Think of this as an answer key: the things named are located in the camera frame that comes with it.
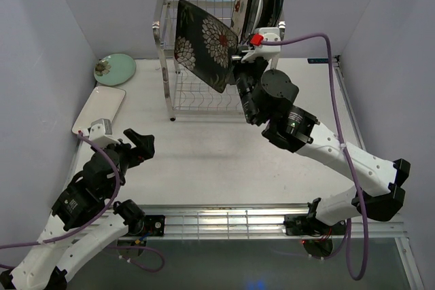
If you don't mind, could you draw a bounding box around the cream floral square plate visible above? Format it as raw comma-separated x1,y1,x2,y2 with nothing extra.
230,0,248,37

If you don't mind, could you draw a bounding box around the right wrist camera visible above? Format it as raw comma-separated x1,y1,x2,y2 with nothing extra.
231,27,281,64

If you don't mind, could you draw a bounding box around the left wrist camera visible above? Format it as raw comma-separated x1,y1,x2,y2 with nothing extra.
78,118,120,148

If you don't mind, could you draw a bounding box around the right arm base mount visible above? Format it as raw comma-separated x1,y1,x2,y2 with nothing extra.
283,214,347,237

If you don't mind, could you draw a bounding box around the stainless steel dish rack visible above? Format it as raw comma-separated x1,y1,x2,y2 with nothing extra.
150,0,286,124

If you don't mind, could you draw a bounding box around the mint green round plate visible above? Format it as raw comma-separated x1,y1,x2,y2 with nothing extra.
93,54,137,86

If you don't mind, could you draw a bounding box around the aluminium table edge rail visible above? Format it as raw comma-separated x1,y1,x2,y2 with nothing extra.
43,209,408,240

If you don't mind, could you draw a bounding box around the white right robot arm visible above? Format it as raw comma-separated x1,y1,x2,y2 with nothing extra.
233,58,411,235

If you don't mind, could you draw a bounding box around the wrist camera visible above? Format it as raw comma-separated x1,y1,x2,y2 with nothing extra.
231,27,281,64
78,118,120,148

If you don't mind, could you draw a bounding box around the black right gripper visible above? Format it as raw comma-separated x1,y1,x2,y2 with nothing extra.
224,46,268,125

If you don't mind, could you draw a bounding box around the white rectangular plate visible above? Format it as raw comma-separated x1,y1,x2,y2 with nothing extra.
71,86,126,134

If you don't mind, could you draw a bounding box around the round white teal-rimmed plate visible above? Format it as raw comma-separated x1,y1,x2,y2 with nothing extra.
241,0,263,42

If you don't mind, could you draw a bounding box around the blue table label sticker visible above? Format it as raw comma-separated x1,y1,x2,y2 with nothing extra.
307,58,329,65

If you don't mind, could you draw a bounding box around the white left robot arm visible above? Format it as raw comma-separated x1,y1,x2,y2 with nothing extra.
1,127,155,289

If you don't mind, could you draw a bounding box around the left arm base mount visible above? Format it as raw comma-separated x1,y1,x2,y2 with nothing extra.
128,205,166,238

